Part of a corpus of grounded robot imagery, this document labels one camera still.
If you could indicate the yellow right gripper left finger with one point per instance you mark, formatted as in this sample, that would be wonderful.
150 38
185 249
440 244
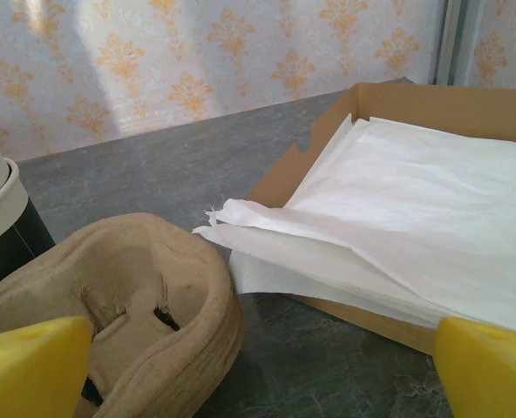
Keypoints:
27 374

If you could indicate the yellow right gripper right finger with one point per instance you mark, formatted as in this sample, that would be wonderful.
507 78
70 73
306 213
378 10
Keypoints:
489 379

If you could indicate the white and black cup stack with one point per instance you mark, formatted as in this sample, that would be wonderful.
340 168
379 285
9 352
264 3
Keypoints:
1 209

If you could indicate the white paper napkin stack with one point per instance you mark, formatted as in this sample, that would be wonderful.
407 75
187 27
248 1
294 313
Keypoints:
393 209

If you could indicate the brown cardboard tray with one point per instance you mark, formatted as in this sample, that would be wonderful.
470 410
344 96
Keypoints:
436 104

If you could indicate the aluminium frame post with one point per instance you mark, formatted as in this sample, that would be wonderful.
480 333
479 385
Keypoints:
456 39

